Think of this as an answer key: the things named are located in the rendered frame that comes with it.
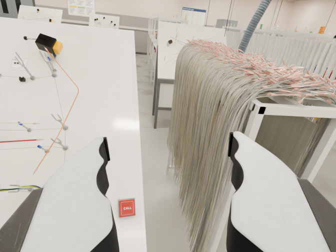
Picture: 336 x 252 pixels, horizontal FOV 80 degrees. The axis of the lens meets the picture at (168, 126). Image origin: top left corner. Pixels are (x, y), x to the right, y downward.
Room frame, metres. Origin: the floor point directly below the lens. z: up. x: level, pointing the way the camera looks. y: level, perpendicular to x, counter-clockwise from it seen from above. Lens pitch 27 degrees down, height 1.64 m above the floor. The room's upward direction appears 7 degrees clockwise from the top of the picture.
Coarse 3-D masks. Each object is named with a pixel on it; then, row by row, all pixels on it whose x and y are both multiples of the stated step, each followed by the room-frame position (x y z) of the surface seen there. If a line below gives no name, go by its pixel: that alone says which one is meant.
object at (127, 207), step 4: (120, 200) 0.47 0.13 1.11; (124, 200) 0.47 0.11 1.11; (128, 200) 0.48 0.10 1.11; (132, 200) 0.48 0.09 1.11; (120, 204) 0.46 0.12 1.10; (124, 204) 0.47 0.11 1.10; (128, 204) 0.47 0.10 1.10; (132, 204) 0.47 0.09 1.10; (120, 208) 0.45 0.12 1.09; (124, 208) 0.46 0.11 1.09; (128, 208) 0.46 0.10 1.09; (132, 208) 0.46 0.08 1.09; (120, 212) 0.45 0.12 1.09; (124, 212) 0.45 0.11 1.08; (128, 212) 0.45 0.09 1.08; (132, 212) 0.45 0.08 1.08; (120, 216) 0.44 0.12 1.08
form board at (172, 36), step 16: (160, 32) 3.63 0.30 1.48; (176, 32) 3.70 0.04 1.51; (192, 32) 3.77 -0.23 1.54; (208, 32) 3.84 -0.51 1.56; (224, 32) 3.91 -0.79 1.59; (160, 48) 3.45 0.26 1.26; (176, 48) 3.51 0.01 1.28; (160, 64) 3.27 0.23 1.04; (160, 80) 3.07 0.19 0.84; (160, 96) 3.09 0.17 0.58
